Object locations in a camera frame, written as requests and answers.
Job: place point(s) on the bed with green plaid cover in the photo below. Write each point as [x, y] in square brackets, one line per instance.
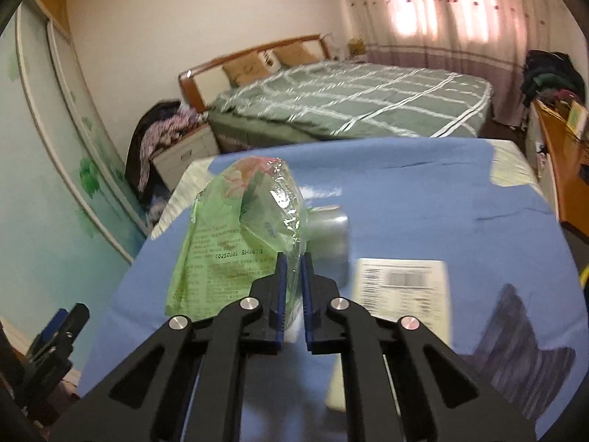
[359, 96]

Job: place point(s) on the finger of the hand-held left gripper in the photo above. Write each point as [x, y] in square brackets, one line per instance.
[64, 324]

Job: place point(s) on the patterned clothes heap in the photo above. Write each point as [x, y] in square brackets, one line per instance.
[156, 133]

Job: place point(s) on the white nightstand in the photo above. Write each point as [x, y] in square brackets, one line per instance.
[184, 159]

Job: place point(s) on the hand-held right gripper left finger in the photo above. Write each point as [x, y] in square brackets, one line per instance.
[279, 294]

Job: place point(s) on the wooden headboard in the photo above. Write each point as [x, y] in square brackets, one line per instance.
[207, 83]

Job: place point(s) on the wardrobe with green leaf print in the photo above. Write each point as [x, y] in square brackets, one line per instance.
[41, 170]

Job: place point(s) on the grey can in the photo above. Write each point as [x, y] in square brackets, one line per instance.
[329, 235]

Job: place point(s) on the pink milk carton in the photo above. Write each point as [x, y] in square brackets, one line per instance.
[400, 285]

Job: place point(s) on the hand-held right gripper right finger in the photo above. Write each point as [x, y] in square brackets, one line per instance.
[307, 304]

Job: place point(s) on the green book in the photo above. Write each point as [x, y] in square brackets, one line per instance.
[577, 119]

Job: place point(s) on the blue sheet with dark print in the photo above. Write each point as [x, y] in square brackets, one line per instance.
[414, 202]

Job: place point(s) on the dark clothes pile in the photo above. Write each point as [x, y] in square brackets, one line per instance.
[550, 76]

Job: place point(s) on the green plastic packet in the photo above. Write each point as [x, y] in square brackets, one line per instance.
[221, 248]

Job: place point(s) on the wooden desk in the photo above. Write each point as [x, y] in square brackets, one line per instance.
[566, 161]

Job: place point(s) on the pink curtain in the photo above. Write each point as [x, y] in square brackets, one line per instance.
[460, 9]

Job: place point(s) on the brown pillow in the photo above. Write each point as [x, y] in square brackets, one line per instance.
[294, 55]
[244, 69]

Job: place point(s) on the small cardboard box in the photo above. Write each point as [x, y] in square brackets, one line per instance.
[357, 48]

